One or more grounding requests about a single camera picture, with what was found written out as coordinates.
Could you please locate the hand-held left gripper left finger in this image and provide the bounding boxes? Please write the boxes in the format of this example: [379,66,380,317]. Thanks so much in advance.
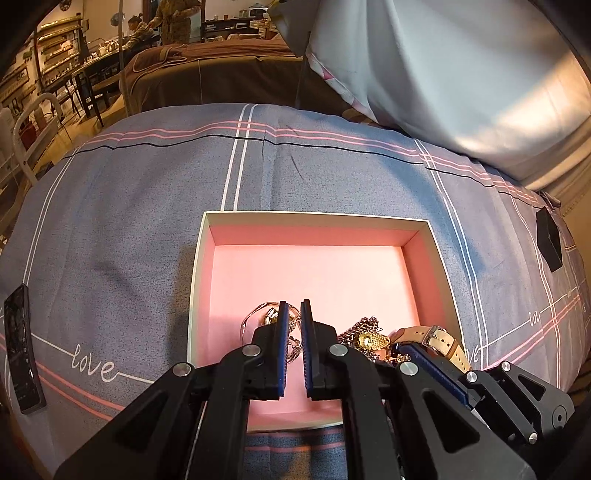
[53,300,291,480]

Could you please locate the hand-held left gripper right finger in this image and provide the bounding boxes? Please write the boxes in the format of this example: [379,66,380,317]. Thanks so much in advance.
[301,300,536,480]

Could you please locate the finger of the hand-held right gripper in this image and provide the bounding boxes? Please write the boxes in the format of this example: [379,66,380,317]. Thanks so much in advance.
[402,342,477,412]
[463,360,576,445]

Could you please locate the silver ring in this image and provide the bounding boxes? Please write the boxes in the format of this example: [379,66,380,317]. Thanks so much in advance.
[285,332,305,365]

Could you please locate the watch with beige strap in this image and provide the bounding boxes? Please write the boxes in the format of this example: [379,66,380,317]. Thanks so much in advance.
[390,325,472,374]

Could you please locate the gold chain necklace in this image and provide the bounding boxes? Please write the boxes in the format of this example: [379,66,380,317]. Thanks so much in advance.
[337,316,402,365]

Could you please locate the gold textured ring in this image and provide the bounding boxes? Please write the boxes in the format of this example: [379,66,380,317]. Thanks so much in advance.
[358,330,391,352]

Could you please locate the grey box with pink lining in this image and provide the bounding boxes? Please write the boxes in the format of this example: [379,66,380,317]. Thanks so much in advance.
[187,211,462,432]

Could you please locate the small black box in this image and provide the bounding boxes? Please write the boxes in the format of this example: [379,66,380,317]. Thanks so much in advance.
[536,208,564,273]

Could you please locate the grey striped bedsheet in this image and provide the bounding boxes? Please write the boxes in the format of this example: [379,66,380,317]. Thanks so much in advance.
[0,102,591,480]

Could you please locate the black remote control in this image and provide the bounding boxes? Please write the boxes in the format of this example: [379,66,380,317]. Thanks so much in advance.
[4,284,47,415]

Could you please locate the brown covered bed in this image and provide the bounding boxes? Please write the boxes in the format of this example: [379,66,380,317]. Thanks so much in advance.
[119,37,352,123]

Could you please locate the grey white pillow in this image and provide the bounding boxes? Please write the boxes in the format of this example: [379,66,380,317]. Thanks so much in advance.
[272,0,591,192]

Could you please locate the wooden counter with goods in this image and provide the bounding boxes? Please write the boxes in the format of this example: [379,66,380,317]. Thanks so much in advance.
[203,4,283,44]

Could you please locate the dark wooden table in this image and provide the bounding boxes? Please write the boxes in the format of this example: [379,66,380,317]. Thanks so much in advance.
[44,48,126,126]

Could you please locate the white metal chair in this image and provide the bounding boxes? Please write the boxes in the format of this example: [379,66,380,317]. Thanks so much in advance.
[11,92,65,185]

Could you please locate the thin silver bangle bracelet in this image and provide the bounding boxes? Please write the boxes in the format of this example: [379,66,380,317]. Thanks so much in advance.
[240,302,282,344]

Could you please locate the wall display shelves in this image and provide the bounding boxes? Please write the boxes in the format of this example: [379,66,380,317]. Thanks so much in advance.
[0,14,88,121]

